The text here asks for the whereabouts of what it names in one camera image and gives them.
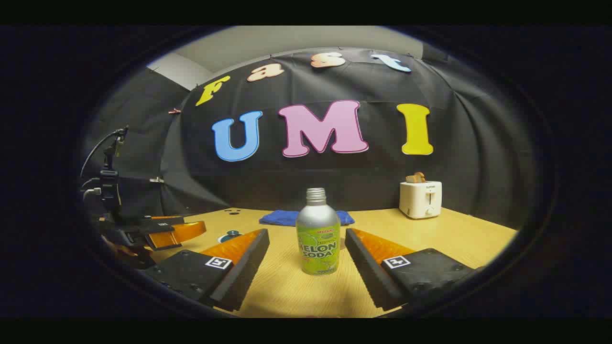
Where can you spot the white teacup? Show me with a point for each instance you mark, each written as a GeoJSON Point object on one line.
{"type": "Point", "coordinates": [223, 238]}

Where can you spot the black backdrop cloth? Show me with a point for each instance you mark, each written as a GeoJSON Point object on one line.
{"type": "Point", "coordinates": [334, 181]}

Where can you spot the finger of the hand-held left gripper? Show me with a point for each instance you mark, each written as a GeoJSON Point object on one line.
{"type": "Point", "coordinates": [184, 233]}
{"type": "Point", "coordinates": [167, 220]}

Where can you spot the white toaster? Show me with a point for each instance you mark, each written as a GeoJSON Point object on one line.
{"type": "Point", "coordinates": [418, 200]}

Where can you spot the silver backdrop clip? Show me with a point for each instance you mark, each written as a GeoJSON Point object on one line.
{"type": "Point", "coordinates": [156, 180]}

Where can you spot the blue towel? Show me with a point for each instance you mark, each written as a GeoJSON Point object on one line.
{"type": "Point", "coordinates": [282, 218]}

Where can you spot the toast slice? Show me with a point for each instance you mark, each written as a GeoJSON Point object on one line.
{"type": "Point", "coordinates": [415, 177]}

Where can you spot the silver green-label water bottle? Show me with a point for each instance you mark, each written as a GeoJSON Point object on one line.
{"type": "Point", "coordinates": [317, 224]}

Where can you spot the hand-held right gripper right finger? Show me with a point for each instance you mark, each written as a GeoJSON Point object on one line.
{"type": "Point", "coordinates": [370, 274]}

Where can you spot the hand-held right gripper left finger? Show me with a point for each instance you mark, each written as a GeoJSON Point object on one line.
{"type": "Point", "coordinates": [241, 274]}

